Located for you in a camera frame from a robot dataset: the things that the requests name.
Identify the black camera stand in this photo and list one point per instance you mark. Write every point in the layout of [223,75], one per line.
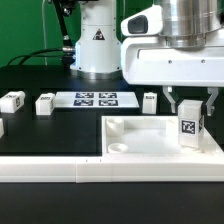
[64,9]

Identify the white square tabletop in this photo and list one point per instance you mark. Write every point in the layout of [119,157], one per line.
[152,135]

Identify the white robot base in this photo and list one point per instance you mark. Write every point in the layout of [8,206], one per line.
[97,52]

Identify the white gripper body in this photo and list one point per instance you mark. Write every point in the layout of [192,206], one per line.
[146,61]

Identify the white marker sheet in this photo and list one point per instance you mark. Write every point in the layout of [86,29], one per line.
[96,100]

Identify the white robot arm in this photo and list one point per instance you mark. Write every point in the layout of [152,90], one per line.
[176,43]

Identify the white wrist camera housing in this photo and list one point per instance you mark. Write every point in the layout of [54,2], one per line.
[148,22]

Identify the white U-shaped obstacle fence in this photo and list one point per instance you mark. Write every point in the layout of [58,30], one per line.
[114,168]

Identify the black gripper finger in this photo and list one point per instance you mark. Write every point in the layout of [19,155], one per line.
[213,94]
[170,98]

